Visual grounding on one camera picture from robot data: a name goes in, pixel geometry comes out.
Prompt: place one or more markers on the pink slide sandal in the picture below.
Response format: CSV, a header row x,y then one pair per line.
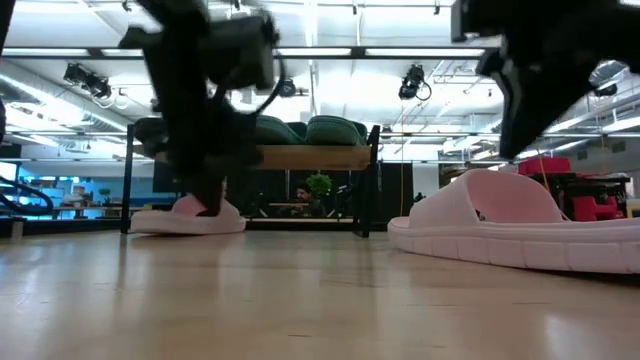
x,y
500,240
165,222

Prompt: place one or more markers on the person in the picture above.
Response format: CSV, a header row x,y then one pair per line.
x,y
303,195

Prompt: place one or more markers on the black overhead rig bar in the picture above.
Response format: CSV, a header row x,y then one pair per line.
x,y
400,51

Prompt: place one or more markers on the black table rail frame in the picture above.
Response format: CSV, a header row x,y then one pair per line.
x,y
75,227

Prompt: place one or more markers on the wooden shelf with black frame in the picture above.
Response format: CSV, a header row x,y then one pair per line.
x,y
320,157

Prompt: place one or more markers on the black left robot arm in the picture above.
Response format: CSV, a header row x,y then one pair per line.
x,y
170,15

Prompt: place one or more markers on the green background plant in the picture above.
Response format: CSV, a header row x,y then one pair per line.
x,y
319,185

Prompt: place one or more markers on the black ceiling spotlight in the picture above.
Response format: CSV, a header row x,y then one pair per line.
x,y
412,82
90,82

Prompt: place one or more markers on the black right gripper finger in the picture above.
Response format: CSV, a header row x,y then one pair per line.
x,y
530,95

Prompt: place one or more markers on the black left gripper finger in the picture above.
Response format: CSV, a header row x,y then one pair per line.
x,y
209,192

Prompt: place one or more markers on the green slide sandal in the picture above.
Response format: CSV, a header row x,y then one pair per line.
x,y
272,132
332,131

